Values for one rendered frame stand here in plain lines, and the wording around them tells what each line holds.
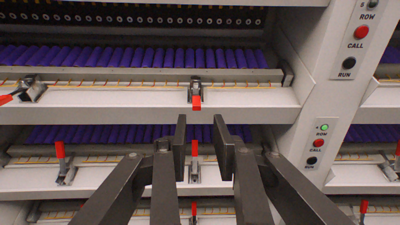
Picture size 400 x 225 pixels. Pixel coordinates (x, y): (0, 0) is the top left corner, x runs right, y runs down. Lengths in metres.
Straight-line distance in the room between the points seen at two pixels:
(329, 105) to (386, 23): 0.13
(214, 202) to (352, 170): 0.34
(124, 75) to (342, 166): 0.51
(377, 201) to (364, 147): 0.22
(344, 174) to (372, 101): 0.19
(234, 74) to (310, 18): 0.14
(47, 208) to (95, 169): 0.23
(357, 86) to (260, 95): 0.15
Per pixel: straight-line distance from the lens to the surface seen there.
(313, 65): 0.37
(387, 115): 0.50
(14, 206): 0.70
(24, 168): 0.60
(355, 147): 0.61
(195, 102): 0.28
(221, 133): 0.16
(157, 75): 0.37
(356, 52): 0.39
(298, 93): 0.40
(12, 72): 0.47
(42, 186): 0.55
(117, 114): 0.37
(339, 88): 0.40
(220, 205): 0.62
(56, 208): 0.71
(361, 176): 0.60
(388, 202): 0.82
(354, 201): 0.76
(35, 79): 0.43
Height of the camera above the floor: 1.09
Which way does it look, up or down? 29 degrees down
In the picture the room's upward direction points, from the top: 1 degrees clockwise
